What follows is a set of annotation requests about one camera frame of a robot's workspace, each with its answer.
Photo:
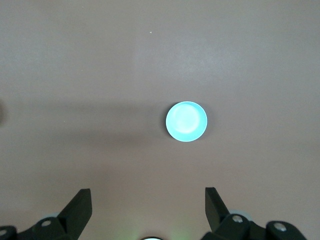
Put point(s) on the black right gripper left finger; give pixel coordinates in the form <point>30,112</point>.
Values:
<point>72,217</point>

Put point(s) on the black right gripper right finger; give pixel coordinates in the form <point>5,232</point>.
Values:
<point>216,212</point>

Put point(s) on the white plastic bowl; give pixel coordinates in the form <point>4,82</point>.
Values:
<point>152,238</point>

